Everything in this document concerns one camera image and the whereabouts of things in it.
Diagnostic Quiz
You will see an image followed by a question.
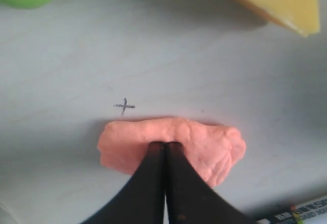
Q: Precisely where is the pink soft putty lump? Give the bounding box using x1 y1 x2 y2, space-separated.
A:
97 117 246 187

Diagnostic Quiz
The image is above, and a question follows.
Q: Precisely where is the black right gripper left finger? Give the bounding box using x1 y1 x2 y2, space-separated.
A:
84 142 166 224

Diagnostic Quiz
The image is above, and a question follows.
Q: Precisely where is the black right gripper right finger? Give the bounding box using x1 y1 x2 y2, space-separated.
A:
165 142 255 224

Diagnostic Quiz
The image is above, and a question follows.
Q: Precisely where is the black marker pen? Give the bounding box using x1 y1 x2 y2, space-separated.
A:
256 195 326 224

